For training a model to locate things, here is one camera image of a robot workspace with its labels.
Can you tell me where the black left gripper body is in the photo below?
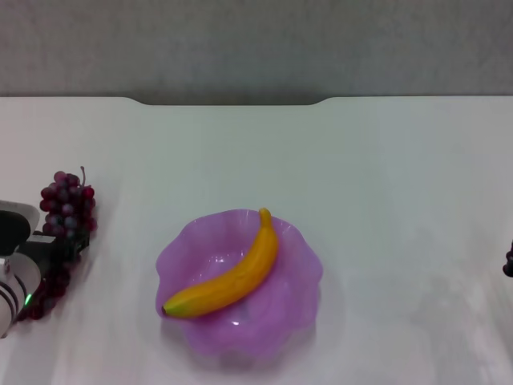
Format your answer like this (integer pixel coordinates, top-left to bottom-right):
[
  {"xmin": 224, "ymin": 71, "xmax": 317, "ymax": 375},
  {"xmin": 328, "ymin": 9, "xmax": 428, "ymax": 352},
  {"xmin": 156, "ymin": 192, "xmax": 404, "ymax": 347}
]
[{"xmin": 24, "ymin": 229, "xmax": 91, "ymax": 279}]

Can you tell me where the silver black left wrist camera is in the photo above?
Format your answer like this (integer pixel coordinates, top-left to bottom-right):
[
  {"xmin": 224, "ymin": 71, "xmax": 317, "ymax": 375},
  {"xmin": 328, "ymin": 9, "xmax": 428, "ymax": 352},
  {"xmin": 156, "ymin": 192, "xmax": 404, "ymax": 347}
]
[{"xmin": 0, "ymin": 199, "xmax": 41, "ymax": 258}]

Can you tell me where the yellow banana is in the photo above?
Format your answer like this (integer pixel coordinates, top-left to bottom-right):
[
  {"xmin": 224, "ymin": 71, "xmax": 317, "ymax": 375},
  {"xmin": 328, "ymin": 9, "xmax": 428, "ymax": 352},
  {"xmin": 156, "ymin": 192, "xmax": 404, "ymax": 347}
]
[{"xmin": 160, "ymin": 206, "xmax": 280, "ymax": 320}]

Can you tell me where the purple wavy plastic bowl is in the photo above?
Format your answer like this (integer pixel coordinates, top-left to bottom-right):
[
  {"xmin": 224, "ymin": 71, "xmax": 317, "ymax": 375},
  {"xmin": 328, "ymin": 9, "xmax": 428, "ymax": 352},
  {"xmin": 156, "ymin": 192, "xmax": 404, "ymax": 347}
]
[{"xmin": 155, "ymin": 208, "xmax": 325, "ymax": 359}]

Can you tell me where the dark red grape bunch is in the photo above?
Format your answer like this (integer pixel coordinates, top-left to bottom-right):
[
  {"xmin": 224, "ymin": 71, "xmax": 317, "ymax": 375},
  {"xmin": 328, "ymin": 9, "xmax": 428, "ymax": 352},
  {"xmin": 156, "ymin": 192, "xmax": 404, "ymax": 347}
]
[{"xmin": 15, "ymin": 165, "xmax": 99, "ymax": 321}]

